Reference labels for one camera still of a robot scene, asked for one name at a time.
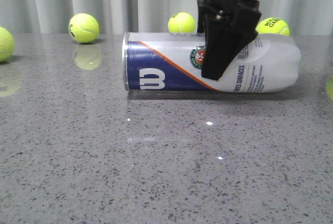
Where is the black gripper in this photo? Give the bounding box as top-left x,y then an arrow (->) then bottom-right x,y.
197,0 -> 261,80

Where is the white blue Wilson tennis can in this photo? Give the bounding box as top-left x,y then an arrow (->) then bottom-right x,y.
122,32 -> 301,93

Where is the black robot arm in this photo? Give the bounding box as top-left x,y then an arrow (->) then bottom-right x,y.
197,0 -> 261,80

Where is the Roland Garros tennis ball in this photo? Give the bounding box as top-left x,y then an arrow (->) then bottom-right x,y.
256,17 -> 290,36

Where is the middle back tennis ball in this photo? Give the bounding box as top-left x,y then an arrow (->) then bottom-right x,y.
168,12 -> 196,33

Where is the near right tennis ball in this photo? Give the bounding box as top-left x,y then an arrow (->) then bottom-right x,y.
325,75 -> 333,100

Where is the Wilson 3 back tennis ball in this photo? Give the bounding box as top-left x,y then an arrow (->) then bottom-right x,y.
68,13 -> 99,43

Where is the Wilson 3 near-left tennis ball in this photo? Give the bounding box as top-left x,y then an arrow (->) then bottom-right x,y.
0,27 -> 15,62

